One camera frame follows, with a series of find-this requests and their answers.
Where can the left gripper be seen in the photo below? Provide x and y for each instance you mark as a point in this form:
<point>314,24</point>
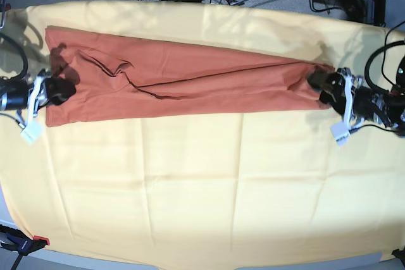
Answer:
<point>366,103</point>

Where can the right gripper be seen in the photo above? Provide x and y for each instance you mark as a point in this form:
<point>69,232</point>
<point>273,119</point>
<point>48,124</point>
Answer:
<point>15,94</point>

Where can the terracotta orange T-shirt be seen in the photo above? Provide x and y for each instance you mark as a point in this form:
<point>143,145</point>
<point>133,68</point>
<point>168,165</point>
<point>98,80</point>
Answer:
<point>117,77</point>

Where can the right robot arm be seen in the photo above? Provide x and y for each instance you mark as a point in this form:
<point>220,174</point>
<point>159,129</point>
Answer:
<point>20,69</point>

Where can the pale yellow table cloth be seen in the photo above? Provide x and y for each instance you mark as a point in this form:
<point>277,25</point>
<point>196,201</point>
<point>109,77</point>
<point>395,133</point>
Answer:
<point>217,191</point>

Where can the black clamp right corner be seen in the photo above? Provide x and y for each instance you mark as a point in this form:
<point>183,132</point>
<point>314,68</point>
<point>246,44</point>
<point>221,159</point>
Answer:
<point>399,254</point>

